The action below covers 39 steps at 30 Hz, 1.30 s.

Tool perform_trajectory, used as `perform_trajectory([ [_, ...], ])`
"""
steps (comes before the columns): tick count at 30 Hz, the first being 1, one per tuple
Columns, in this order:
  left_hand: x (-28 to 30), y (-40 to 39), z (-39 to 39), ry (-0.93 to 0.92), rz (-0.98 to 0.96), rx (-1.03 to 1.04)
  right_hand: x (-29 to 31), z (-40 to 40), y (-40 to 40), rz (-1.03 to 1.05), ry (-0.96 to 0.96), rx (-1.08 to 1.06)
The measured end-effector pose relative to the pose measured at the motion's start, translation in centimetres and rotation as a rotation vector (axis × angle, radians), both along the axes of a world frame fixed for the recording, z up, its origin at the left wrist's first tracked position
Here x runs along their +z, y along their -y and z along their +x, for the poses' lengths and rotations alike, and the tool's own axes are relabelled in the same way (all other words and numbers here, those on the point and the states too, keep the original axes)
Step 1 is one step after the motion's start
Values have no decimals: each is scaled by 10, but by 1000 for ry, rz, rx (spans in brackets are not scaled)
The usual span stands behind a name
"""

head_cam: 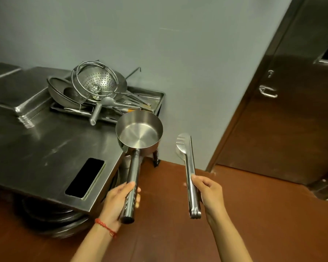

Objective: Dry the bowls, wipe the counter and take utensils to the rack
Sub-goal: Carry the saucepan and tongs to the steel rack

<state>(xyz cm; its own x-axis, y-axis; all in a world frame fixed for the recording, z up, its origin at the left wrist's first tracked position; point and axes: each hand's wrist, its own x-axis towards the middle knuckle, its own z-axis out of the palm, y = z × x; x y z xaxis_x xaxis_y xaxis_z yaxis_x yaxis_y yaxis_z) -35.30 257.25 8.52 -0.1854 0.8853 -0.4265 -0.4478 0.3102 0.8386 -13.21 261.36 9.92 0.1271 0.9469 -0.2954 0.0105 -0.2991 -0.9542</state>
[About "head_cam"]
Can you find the steel wok pan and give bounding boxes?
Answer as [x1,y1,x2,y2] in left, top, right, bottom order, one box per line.
[47,76,88,110]

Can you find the large steel pan lid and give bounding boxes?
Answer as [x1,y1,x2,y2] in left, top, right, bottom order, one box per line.
[0,61,72,118]

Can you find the perforated steel colander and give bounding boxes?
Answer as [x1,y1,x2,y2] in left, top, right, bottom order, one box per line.
[71,60,128,102]

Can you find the brown wooden door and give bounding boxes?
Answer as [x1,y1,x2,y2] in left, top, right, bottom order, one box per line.
[206,0,328,201]

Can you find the steel serving spoon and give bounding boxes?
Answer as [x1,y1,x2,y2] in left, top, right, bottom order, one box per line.
[101,96,142,111]

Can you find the black smartphone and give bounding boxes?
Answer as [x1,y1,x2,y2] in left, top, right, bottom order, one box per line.
[65,158,106,199]

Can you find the metal door handle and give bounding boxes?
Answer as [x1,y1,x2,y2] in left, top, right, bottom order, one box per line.
[259,85,278,99]

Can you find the wire strainer with hooked handle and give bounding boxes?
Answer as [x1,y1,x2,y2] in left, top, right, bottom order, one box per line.
[109,67,153,107]

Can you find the steel ladle with thick handle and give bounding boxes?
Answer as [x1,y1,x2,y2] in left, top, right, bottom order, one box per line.
[89,96,118,126]

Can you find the person's left forearm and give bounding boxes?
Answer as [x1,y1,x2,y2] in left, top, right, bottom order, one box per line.
[71,219,121,262]

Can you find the steel kitchen tongs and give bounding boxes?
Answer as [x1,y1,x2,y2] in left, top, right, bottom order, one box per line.
[176,133,202,219]

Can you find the person's right hand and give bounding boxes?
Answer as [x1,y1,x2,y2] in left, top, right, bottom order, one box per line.
[184,174,228,225]

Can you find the rectangular steel tray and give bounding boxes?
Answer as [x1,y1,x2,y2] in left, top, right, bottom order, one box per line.
[49,85,165,124]

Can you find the red string bracelet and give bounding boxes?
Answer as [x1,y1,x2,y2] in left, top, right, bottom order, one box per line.
[95,218,118,239]

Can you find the person's right forearm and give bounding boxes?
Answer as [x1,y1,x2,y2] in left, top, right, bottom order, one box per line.
[207,211,253,262]

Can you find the stack of pots under table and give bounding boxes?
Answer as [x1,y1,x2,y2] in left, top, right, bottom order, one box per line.
[14,161,121,240]

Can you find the stack of steel trays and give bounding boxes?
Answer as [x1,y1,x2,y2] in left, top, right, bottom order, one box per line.
[15,113,36,129]

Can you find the steel saucepan with long handle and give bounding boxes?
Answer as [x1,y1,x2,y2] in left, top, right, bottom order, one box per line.
[115,110,164,225]

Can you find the person's left hand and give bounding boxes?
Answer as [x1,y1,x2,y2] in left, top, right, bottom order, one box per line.
[98,182,141,230]

